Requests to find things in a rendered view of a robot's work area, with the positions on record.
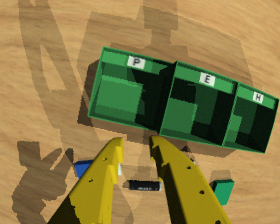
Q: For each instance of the green bins in a row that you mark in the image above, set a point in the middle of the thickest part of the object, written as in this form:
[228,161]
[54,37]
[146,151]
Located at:
[198,111]

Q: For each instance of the blue and white eraser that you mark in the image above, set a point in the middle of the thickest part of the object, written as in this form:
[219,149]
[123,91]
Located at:
[81,166]

